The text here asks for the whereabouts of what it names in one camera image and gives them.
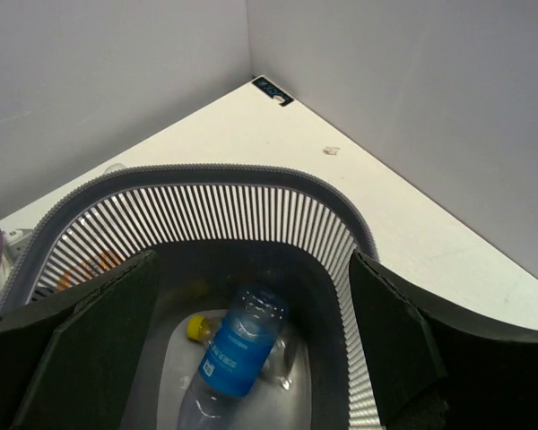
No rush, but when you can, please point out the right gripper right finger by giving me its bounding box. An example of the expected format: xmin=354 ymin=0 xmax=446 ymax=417
xmin=350 ymin=253 xmax=538 ymax=429

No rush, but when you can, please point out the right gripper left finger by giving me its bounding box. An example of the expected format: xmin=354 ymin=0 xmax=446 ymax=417
xmin=0 ymin=251 xmax=158 ymax=429

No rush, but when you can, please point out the clear yellow cap bottle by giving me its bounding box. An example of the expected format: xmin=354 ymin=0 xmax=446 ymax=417
xmin=187 ymin=314 xmax=299 ymax=398

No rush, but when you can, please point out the tall blue label water bottle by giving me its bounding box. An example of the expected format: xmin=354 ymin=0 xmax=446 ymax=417
xmin=177 ymin=284 xmax=289 ymax=429

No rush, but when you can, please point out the grey mesh waste bin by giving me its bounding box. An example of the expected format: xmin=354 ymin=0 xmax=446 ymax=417
xmin=0 ymin=165 xmax=380 ymax=429

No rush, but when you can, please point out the square orange juice bottle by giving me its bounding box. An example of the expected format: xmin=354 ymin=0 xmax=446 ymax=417
xmin=54 ymin=250 xmax=125 ymax=291

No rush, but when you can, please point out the small white paper scrap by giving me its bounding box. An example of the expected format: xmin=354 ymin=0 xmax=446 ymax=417
xmin=323 ymin=146 xmax=340 ymax=156

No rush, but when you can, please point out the left blue corner sticker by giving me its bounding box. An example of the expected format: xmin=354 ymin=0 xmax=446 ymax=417
xmin=251 ymin=76 xmax=295 ymax=107

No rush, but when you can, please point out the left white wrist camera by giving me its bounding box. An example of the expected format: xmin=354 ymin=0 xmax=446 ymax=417
xmin=3 ymin=228 xmax=33 ymax=264

